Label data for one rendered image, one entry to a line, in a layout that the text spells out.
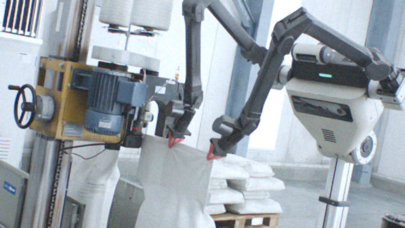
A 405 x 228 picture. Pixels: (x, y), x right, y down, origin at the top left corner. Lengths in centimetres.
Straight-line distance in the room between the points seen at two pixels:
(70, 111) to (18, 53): 290
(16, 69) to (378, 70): 371
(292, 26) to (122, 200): 171
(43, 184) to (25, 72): 291
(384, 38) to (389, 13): 46
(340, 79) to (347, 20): 825
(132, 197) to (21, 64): 238
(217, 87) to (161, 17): 609
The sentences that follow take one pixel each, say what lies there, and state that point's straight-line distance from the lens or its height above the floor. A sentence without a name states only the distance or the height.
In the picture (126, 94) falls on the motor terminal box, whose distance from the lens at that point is 224.
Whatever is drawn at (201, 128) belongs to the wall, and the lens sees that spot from 834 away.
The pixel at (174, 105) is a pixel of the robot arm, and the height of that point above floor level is 124.
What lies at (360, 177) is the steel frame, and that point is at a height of 17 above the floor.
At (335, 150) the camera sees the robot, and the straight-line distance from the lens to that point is 257.
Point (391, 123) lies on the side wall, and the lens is 1107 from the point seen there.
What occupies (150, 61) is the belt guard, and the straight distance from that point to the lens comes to 252.
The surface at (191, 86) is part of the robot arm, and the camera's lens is 240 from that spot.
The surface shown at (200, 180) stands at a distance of 234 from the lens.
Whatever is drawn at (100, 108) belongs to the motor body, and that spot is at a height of 118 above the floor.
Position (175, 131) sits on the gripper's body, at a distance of 246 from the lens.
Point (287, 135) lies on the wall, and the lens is 973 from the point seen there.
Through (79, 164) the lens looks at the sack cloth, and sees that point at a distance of 297.
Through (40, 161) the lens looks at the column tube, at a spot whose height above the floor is 91.
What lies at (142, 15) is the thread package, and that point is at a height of 157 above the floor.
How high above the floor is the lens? 135
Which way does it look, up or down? 3 degrees down
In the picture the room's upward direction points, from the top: 10 degrees clockwise
